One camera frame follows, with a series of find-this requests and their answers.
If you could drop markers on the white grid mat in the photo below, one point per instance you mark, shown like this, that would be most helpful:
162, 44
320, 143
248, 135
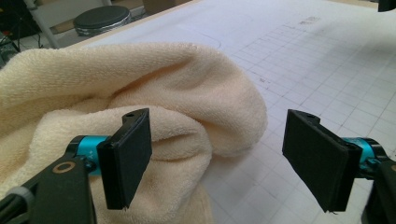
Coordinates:
311, 77

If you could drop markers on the black round stool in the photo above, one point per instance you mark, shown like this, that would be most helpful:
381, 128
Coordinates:
101, 18

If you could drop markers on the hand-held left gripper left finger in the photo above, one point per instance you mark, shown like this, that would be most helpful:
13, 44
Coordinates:
124, 165

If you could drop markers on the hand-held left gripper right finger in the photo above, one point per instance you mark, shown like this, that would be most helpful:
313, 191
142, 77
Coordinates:
317, 161

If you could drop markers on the black computer tower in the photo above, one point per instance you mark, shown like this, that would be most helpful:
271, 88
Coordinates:
18, 15

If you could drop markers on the cream terry towel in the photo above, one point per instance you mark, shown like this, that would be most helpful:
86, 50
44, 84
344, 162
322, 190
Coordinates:
155, 77

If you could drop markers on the white metal stand leg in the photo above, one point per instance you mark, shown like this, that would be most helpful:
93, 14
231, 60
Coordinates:
43, 26

